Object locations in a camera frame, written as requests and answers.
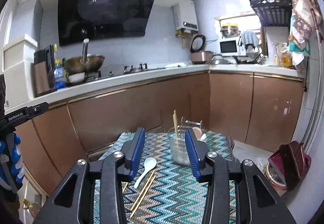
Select white ceramic spoon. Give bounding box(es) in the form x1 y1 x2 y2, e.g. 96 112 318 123
134 157 157 189

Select brown thermos kettle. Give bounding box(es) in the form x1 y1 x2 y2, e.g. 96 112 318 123
33 44 57 96

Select blue label bottle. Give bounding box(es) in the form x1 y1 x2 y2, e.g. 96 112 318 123
54 57 66 89

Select small white bowl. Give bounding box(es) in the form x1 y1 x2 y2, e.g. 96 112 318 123
69 72 85 84

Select zigzag woven table mat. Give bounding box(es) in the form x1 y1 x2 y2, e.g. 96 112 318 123
93 131 238 223

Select lower brown cabinets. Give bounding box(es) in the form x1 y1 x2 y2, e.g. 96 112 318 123
17 72 303 194

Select wooden spoon in holder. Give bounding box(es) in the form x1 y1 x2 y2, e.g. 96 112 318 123
192 126 203 141

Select black range hood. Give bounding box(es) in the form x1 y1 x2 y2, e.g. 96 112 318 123
58 0 154 46

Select steel pot lid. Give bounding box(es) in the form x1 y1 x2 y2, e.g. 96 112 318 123
207 54 231 65

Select white microwave oven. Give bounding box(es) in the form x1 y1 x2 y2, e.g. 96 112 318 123
219 37 241 57

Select rice cooker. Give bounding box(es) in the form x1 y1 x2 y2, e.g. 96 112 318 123
190 34 214 64

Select white water heater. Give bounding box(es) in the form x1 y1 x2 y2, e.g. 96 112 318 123
173 0 199 33

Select patterned hanging cloth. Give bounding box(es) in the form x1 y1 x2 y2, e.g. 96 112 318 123
288 0 322 55

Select brass wok with handle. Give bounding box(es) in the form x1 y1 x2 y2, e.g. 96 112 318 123
63 38 105 75

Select wire utensil holder with cup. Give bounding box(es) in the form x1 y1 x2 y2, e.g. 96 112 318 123
167 117 206 166

